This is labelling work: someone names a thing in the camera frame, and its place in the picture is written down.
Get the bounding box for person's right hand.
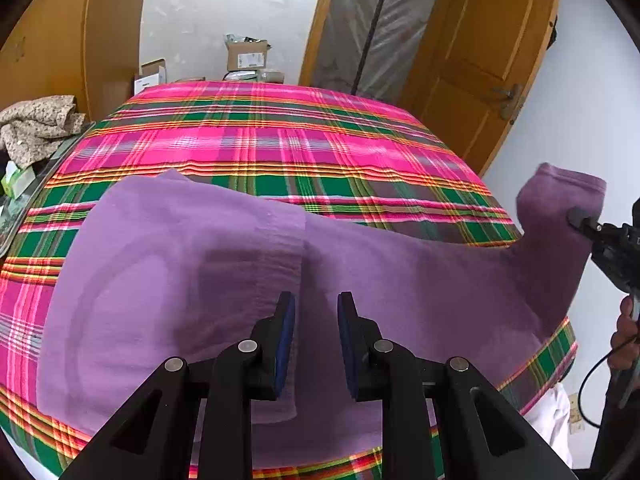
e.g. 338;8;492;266
611;297;640;368

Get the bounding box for green tissue pack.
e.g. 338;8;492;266
0;160;37;198

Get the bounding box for grey plastic covered rack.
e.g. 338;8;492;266
310;0;448;98

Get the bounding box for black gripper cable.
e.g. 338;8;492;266
577;340;640;428

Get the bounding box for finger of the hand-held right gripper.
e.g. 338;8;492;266
567;206;601;233

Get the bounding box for wall socket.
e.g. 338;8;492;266
567;392;586;433

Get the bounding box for pink green plaid blanket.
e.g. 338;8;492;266
0;80;578;480

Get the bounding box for wooden wardrobe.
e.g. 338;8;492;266
0;0;151;121

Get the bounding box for wooden door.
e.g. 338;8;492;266
402;0;563;173

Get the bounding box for metal door handle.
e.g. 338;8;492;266
492;84;525;123

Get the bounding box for white bed sheet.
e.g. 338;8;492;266
522;382;573;468

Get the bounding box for plastic wrapped packages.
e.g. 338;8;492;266
222;67;286;83

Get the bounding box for open brown cardboard box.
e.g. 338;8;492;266
224;34;273;71

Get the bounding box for beige floral cloth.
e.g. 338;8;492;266
0;95;87;168

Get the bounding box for purple fleece garment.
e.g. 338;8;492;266
37;162;607;453

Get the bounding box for glass top side table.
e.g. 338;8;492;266
0;122;96;258

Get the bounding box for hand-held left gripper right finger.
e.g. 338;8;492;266
337;291;576;480

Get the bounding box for white cardboard box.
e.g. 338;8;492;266
132;59;167;95

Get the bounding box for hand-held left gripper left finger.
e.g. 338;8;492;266
60;291;297;480

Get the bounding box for wooden door frame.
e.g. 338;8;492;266
298;0;343;86

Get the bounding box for person's right forearm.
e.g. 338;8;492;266
592;367;640;478

